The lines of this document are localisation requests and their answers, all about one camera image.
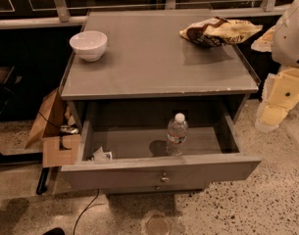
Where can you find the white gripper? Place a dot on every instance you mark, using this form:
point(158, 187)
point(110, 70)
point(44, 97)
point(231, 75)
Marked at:
point(290, 39)

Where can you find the clear plastic water bottle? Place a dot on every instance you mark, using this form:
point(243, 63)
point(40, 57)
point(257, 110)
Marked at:
point(177, 132)

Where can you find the open grey top drawer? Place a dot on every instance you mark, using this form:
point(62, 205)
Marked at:
point(137, 137)

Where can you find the round metal drawer knob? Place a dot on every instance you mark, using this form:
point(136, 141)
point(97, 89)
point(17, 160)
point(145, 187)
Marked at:
point(164, 178)

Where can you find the brown yellow snack bag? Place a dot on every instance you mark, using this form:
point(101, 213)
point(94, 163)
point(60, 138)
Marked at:
point(215, 32)

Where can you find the white ceramic bowl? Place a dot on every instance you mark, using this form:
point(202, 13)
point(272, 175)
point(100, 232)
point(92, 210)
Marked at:
point(89, 45)

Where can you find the crumpled white paper scrap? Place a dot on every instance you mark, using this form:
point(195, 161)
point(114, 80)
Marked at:
point(99, 156)

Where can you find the metal window railing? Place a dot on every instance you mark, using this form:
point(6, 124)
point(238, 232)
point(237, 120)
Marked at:
point(149, 7)

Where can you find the brown cardboard box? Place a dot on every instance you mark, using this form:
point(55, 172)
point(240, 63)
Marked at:
point(57, 149)

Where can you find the black chair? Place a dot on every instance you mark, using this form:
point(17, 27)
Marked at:
point(9, 81)

